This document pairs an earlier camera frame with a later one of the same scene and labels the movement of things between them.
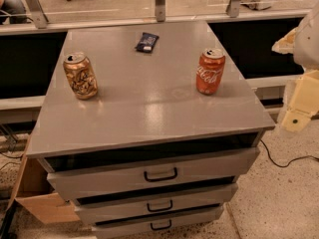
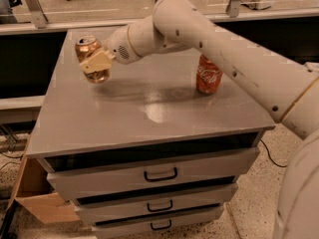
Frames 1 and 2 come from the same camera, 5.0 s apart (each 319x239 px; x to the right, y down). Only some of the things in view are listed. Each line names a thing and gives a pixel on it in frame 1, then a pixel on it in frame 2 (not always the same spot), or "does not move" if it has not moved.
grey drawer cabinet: x=149 y=126 does not move
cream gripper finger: x=294 y=120 -> x=98 y=62
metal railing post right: x=233 y=8 does not move
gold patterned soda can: x=81 y=76 -> x=86 y=47
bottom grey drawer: x=169 y=222 does not move
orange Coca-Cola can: x=209 y=71 does not move
